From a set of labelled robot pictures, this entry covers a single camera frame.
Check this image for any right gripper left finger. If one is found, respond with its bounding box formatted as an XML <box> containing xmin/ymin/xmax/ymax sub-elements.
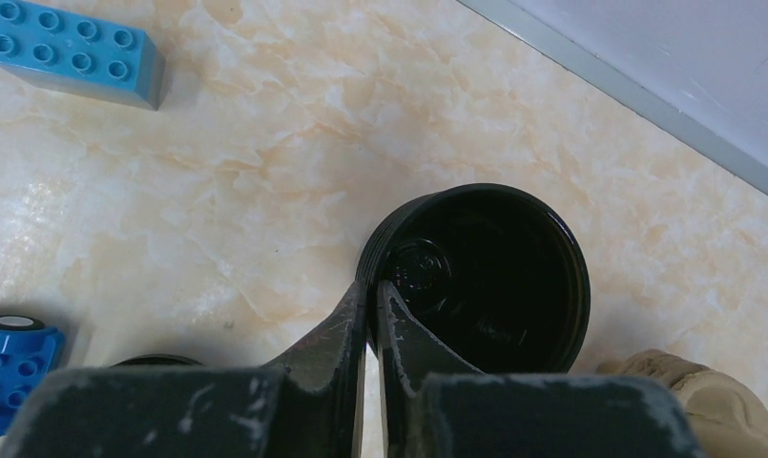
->
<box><xmin>257</xmin><ymin>281</ymin><xmax>367</xmax><ymax>457</ymax></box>

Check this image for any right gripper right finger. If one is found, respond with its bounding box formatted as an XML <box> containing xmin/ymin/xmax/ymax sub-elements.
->
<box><xmin>376</xmin><ymin>281</ymin><xmax>483</xmax><ymax>457</ymax></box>

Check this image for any black cup lid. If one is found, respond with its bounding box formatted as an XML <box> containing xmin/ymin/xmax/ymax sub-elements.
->
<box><xmin>113</xmin><ymin>354</ymin><xmax>200</xmax><ymax>367</ymax></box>

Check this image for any blue toy car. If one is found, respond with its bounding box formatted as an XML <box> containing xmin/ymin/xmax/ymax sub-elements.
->
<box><xmin>0</xmin><ymin>314</ymin><xmax>65</xmax><ymax>436</ymax></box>

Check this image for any brown cardboard cup carrier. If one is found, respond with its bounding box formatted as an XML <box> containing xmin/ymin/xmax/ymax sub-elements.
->
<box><xmin>597</xmin><ymin>349</ymin><xmax>768</xmax><ymax>457</ymax></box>

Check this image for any blue toy brick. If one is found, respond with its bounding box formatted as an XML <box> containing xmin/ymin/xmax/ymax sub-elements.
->
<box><xmin>0</xmin><ymin>1</ymin><xmax>165</xmax><ymax>111</ymax></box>

